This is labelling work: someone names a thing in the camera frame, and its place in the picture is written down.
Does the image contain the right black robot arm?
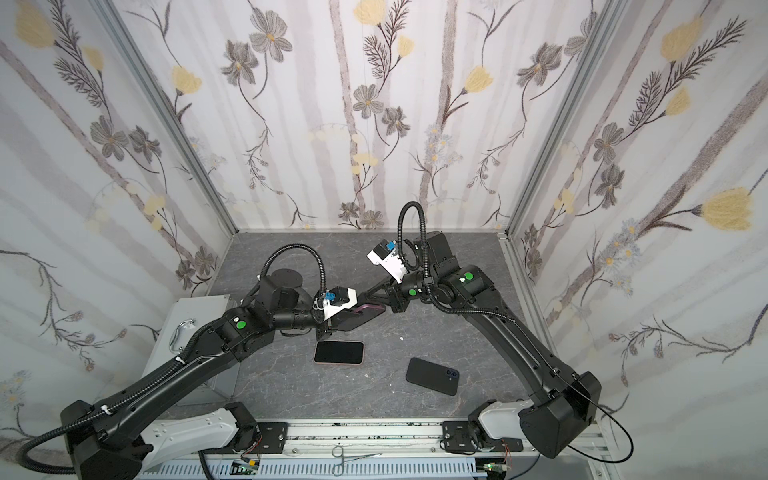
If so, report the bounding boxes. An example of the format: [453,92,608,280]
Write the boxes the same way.
[363,201,608,459]

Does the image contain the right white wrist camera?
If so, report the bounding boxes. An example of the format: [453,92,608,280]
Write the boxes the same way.
[367,239,408,284]

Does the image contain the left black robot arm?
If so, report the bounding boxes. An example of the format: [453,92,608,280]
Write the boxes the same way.
[16,243,357,479]

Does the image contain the metal scissors forceps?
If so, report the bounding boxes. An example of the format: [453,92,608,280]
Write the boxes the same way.
[331,445,381,477]

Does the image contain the black phone face down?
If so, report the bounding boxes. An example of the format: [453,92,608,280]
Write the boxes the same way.
[406,357,460,396]

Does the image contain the black phone case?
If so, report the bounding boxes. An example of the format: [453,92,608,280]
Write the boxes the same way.
[334,306,386,332]

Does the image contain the black mounting plate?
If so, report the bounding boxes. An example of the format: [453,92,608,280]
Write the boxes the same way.
[440,420,524,455]
[235,422,289,456]

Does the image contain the white slotted cable duct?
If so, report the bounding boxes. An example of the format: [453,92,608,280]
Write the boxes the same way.
[143,458,499,480]

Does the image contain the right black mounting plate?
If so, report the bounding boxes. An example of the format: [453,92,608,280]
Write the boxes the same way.
[440,420,524,455]

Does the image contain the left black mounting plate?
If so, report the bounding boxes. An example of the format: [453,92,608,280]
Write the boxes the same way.
[235,422,289,456]

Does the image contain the silver metal case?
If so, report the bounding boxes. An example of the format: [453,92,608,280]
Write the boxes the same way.
[142,295,239,405]

